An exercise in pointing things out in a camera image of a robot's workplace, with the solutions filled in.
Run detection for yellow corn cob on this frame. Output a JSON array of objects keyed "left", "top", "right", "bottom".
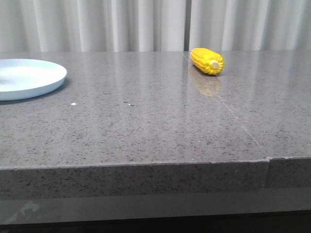
[{"left": 190, "top": 48, "right": 225, "bottom": 75}]

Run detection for light blue round plate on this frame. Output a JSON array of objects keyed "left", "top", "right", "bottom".
[{"left": 0, "top": 59, "right": 67, "bottom": 101}]

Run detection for white pleated curtain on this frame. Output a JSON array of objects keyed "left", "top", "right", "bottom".
[{"left": 0, "top": 0, "right": 311, "bottom": 52}]

